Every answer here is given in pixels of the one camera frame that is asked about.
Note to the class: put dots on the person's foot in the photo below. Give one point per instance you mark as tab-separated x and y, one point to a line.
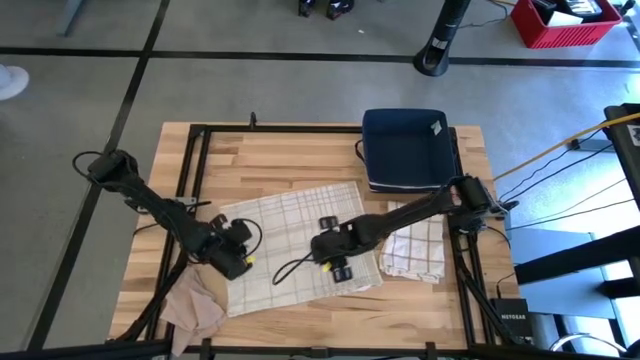
11	82
340	8
306	7

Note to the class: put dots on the cream towel thin grey plaid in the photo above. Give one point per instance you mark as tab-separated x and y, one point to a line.
290	220

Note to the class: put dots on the black aluminium table frame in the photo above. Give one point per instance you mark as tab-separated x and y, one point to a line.
300	129

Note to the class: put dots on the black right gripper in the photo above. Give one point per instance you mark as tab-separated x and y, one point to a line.
335	245

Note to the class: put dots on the grey metal leg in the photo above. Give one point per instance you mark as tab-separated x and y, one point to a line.
72	17

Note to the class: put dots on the grey power brick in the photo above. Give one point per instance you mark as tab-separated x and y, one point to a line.
592	145

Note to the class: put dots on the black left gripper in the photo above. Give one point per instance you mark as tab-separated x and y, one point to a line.
230	265

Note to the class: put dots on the black metal beam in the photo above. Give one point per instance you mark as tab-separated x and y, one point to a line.
575	257

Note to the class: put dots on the white box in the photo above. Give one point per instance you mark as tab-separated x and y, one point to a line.
564	19

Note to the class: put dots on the black network switch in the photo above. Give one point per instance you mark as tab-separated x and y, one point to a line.
511	320

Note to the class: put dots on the plain beige towel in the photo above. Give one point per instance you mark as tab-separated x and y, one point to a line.
192	310

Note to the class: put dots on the black pedestal stand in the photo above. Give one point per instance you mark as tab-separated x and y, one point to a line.
435	55

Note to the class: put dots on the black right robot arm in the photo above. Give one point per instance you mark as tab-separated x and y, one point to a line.
410	215

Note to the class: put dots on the red plastic crate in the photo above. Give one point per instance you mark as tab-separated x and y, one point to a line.
565	36

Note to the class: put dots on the navy blue fabric basket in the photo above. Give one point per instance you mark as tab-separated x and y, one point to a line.
407	150

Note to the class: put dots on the black desk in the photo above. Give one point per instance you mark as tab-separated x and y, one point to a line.
625	150

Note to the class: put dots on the white towel wide brown checks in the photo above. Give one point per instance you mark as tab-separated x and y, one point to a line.
415	255

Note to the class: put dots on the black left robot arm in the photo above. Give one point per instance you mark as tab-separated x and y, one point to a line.
160	215

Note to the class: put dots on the black device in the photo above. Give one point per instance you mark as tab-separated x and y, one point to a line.
575	6

